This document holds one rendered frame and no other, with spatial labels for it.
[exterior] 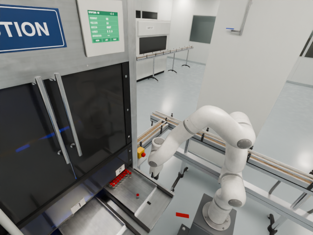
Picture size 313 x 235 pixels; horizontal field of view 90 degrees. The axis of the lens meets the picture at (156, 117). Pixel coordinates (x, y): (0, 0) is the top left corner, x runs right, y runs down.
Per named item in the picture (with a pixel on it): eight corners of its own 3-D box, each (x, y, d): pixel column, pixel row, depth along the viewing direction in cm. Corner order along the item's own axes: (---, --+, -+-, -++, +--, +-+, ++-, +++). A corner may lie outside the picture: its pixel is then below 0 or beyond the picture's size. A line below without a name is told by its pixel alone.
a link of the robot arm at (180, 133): (195, 146, 70) (154, 172, 87) (197, 127, 83) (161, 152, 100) (181, 134, 69) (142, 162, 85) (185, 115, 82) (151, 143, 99)
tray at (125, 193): (101, 188, 121) (101, 185, 119) (125, 166, 140) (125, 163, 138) (134, 216, 106) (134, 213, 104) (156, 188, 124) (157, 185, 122)
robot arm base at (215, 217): (232, 211, 114) (241, 196, 104) (227, 237, 100) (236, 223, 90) (206, 197, 122) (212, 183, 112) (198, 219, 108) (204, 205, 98)
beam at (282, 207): (166, 152, 220) (167, 146, 213) (170, 149, 225) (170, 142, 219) (312, 232, 144) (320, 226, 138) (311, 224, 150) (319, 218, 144)
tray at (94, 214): (56, 226, 98) (54, 224, 96) (92, 195, 116) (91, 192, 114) (89, 271, 82) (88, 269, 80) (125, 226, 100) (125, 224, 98)
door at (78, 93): (76, 179, 89) (42, 79, 58) (130, 141, 119) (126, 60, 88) (77, 180, 89) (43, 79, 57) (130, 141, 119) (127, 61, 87)
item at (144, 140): (130, 164, 147) (129, 152, 138) (118, 156, 154) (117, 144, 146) (168, 130, 195) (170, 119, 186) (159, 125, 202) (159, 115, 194)
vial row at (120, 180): (112, 189, 121) (111, 185, 118) (128, 173, 133) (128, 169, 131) (113, 190, 120) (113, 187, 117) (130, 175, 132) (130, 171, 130)
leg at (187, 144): (176, 176, 229) (184, 135, 188) (179, 172, 235) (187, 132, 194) (181, 180, 225) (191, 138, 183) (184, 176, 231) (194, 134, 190)
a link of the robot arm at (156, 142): (162, 165, 92) (166, 154, 99) (164, 148, 85) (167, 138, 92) (148, 161, 93) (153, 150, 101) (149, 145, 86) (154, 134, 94)
